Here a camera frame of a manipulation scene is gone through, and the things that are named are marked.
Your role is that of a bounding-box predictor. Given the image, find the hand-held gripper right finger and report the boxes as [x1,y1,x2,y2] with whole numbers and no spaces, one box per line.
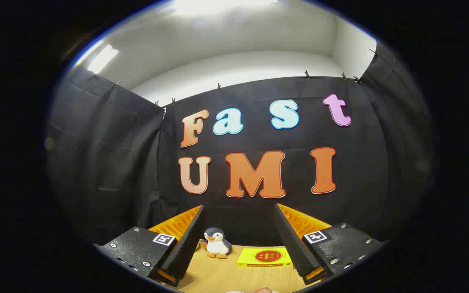
[274,203,385,285]

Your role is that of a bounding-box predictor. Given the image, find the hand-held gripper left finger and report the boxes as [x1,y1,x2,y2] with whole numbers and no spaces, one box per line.
[94,205,208,287]

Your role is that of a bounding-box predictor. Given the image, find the penguin plush toy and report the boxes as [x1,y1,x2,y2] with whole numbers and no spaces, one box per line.
[200,227,233,259]

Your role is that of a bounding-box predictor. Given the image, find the yellow book with red circle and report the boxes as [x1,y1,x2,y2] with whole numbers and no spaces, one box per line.
[237,247,293,267]

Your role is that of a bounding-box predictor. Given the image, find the ceiling light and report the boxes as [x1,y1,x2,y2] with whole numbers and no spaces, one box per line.
[87,44,119,74]

